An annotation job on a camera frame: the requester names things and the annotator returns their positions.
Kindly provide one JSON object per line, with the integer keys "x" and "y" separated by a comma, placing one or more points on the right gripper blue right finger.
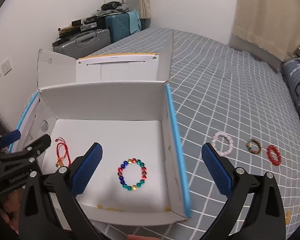
{"x": 219, "y": 168}

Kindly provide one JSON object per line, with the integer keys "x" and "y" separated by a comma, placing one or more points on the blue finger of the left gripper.
{"x": 10, "y": 138}
{"x": 38, "y": 146}

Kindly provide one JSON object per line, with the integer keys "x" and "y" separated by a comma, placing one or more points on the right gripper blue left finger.
{"x": 83, "y": 168}

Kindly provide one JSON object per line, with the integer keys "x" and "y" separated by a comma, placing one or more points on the person's left hand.
{"x": 9, "y": 208}

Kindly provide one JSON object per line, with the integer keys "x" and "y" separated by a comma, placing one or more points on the person's right hand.
{"x": 136, "y": 237}

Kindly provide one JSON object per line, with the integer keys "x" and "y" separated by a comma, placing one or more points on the grey checked bed sheet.
{"x": 216, "y": 88}

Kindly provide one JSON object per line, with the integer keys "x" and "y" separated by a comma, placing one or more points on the white cardboard box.
{"x": 122, "y": 101}

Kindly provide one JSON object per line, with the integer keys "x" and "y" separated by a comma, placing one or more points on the grey hard suitcase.
{"x": 84, "y": 44}

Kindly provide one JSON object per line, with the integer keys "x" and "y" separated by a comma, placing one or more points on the teal suitcase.
{"x": 118, "y": 25}

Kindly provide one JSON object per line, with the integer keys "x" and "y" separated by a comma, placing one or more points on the teal cloth on suitcase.
{"x": 134, "y": 22}

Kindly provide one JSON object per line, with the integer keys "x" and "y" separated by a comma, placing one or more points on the beige window curtain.
{"x": 272, "y": 25}

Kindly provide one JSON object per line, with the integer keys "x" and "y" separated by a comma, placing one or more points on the beige tied curtain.
{"x": 144, "y": 7}

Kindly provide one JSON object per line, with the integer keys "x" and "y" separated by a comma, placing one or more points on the white wall socket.
{"x": 6, "y": 67}

